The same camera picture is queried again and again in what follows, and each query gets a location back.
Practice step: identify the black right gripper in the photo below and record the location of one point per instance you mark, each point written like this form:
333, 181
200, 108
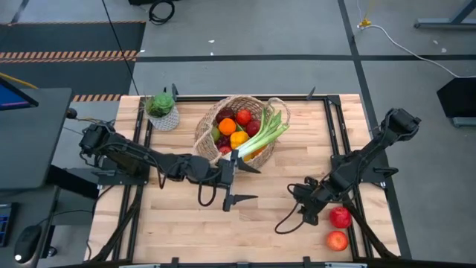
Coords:
310, 197

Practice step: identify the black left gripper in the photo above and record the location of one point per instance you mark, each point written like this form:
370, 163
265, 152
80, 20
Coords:
225, 175

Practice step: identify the red apple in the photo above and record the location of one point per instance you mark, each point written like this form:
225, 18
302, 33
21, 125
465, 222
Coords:
225, 113
253, 127
340, 217

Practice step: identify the orange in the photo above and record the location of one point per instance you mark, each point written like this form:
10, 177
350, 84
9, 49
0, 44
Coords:
258, 150
227, 126

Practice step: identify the purple grape bunch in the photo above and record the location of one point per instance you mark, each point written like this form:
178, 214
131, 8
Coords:
223, 141

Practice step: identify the pale green celery bunch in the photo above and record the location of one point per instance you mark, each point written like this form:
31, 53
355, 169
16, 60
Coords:
260, 137

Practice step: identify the orange-red apple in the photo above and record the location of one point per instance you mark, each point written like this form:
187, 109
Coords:
337, 240
243, 116

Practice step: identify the green pear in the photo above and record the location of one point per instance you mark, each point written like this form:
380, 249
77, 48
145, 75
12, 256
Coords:
215, 134

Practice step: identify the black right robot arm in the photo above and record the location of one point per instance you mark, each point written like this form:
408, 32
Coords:
372, 149

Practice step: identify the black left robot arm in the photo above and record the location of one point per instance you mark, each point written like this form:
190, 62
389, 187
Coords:
126, 152

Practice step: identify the succulent in white patterned pot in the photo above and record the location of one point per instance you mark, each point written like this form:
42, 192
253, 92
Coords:
167, 121

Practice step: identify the black box on floor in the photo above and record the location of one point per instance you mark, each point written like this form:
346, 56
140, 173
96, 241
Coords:
459, 98

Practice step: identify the small black round knob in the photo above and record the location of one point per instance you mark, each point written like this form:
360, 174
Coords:
71, 112

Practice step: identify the black hazard-striped floor mat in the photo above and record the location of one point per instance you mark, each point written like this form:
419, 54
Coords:
74, 74

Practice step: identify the dark grey side desk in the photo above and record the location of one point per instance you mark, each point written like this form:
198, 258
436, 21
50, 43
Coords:
33, 141

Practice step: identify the black computer mouse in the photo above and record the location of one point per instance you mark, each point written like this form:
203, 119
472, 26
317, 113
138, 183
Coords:
28, 243

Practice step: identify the black keyboard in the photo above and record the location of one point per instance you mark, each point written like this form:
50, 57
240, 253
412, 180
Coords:
3, 223

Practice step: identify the monitor with blue screen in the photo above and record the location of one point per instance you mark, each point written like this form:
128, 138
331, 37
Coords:
13, 97

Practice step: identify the black table edge bracket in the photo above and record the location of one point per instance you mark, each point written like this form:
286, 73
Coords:
174, 91
175, 260
306, 260

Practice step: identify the grey metal floor frame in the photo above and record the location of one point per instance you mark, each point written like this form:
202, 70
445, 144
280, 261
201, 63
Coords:
446, 25

